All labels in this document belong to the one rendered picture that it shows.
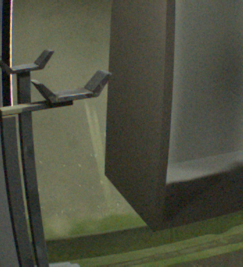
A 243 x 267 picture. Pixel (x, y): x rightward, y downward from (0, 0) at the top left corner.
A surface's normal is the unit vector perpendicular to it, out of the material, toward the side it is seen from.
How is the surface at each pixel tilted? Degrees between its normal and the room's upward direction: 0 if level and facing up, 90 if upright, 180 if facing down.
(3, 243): 90
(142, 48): 89
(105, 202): 57
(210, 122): 102
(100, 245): 90
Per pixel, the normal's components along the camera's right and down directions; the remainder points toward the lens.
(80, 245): 0.37, 0.23
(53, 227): 0.29, -0.34
